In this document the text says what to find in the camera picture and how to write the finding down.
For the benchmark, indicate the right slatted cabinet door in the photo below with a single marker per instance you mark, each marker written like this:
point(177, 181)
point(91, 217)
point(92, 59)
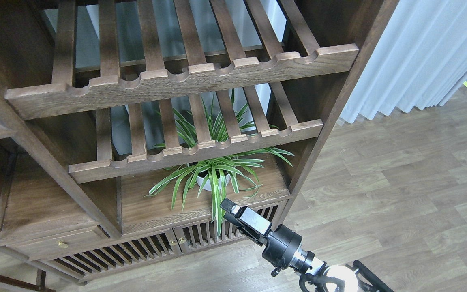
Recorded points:
point(200, 235)

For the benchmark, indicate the green spider plant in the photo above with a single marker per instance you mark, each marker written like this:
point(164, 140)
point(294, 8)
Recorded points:
point(183, 177)

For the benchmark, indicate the white plant pot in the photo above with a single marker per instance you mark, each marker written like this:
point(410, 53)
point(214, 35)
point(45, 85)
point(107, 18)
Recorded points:
point(208, 184)

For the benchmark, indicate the wooden side furniture frame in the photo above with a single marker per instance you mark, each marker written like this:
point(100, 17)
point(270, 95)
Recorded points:
point(9, 283)

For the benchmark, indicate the brass drawer knob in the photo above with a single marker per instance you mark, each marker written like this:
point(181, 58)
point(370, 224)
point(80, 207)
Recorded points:
point(62, 244)

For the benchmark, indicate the white pleated curtain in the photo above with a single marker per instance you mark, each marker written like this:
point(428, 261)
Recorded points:
point(419, 61)

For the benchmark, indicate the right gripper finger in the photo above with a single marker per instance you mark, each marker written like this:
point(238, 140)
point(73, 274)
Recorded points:
point(231, 207)
point(252, 225)

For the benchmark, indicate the dark wooden bookshelf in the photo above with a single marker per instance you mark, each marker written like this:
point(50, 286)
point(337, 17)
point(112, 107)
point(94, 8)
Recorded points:
point(87, 88)

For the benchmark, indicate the small wooden drawer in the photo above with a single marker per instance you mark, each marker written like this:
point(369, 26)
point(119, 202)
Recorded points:
point(55, 245)

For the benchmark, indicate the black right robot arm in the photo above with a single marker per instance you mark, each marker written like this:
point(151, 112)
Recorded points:
point(335, 278)

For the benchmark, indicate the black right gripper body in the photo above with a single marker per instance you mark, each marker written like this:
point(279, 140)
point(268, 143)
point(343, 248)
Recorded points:
point(281, 246)

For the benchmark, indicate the left slatted cabinet door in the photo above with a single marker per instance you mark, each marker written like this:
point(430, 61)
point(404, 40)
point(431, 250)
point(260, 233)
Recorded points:
point(118, 257)

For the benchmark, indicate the slatted cabinet door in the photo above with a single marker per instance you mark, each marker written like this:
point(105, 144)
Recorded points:
point(200, 235)
point(118, 257)

